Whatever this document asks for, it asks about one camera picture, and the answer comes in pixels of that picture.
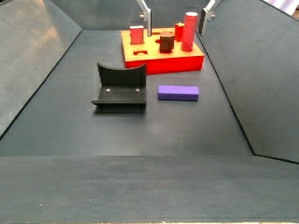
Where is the black curved fixture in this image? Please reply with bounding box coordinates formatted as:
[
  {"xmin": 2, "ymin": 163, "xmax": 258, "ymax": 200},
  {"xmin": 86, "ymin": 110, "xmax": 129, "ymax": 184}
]
[{"xmin": 93, "ymin": 63, "xmax": 147, "ymax": 106}]

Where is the dark brown peg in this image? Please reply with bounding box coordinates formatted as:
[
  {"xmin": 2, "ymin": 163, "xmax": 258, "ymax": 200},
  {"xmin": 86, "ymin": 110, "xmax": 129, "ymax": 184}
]
[{"xmin": 161, "ymin": 31, "xmax": 174, "ymax": 53}]

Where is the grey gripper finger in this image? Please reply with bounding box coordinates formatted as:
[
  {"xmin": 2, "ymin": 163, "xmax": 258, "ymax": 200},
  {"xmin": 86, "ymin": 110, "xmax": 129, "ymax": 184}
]
[
  {"xmin": 137, "ymin": 0, "xmax": 153, "ymax": 37},
  {"xmin": 199, "ymin": 0, "xmax": 217, "ymax": 36}
]

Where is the red peg board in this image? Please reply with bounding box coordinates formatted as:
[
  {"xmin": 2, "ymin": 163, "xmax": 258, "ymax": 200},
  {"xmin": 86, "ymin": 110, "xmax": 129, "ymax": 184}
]
[{"xmin": 121, "ymin": 28, "xmax": 205, "ymax": 74}]

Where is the purple rectangle block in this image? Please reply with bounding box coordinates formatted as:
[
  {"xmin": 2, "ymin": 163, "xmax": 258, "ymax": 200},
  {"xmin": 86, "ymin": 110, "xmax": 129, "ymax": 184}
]
[{"xmin": 158, "ymin": 86, "xmax": 201, "ymax": 102}]

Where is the red star peg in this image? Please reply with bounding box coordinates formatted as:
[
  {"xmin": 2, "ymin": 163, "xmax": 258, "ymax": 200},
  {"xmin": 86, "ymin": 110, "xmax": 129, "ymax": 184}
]
[{"xmin": 175, "ymin": 23, "xmax": 185, "ymax": 42}]

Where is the tall red hexagonal peg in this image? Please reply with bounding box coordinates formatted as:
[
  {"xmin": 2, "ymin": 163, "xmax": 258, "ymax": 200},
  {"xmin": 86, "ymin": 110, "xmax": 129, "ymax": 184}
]
[{"xmin": 182, "ymin": 11, "xmax": 199, "ymax": 52}]

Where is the red rectangular peg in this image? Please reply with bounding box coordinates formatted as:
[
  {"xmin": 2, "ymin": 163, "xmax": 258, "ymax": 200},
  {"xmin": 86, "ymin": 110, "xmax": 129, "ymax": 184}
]
[{"xmin": 130, "ymin": 25, "xmax": 145, "ymax": 45}]

